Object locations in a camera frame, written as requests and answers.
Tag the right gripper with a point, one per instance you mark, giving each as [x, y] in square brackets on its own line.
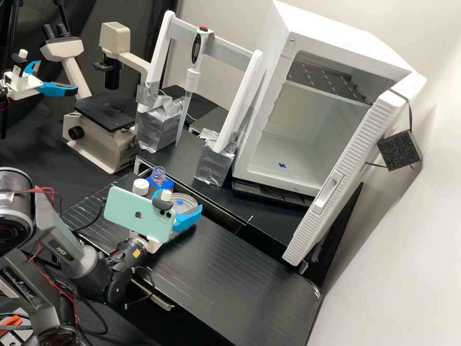
[149, 243]

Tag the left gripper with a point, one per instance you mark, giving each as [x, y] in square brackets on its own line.
[21, 85]

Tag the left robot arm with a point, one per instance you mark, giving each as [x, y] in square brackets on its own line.
[3, 94]

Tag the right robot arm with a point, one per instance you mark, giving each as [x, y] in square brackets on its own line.
[86, 259]

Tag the petri dish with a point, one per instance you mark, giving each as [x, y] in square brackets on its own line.
[183, 203]

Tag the small bottle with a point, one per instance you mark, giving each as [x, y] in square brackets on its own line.
[158, 174]

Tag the white cap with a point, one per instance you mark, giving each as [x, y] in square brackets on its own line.
[140, 186]

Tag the cream microscope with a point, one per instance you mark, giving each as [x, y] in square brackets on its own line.
[104, 140]

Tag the black platform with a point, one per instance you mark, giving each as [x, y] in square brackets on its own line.
[223, 281]

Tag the white pipette stand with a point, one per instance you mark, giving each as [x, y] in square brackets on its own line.
[234, 111]

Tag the pipette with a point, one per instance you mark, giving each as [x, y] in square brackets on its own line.
[192, 79]

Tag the incubator door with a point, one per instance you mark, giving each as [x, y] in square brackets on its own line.
[345, 173]

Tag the white incubator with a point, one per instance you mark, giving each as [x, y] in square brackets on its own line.
[288, 43]

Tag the right wrist camera phone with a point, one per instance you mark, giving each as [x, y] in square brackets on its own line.
[137, 212]

